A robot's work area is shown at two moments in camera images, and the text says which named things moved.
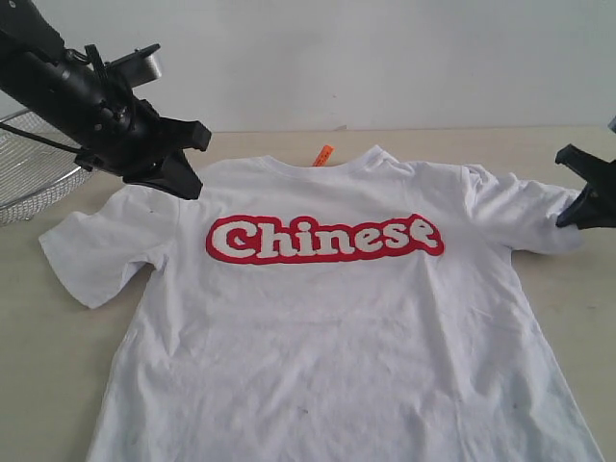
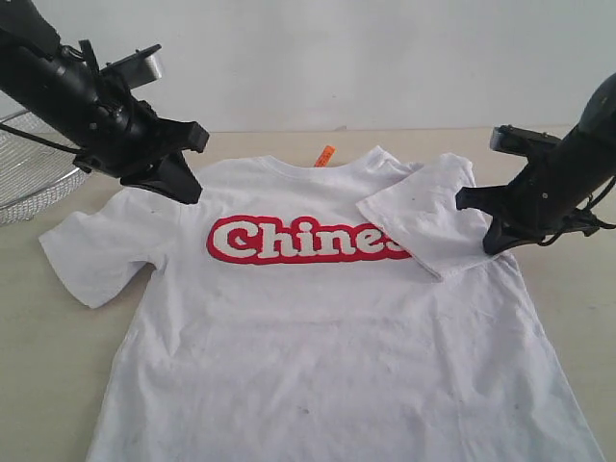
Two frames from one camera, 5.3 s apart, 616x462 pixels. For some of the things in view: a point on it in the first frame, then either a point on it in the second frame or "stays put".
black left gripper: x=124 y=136 stays put
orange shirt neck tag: x=323 y=155 stays put
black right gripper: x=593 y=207 to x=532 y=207
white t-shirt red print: x=371 y=310 stays put
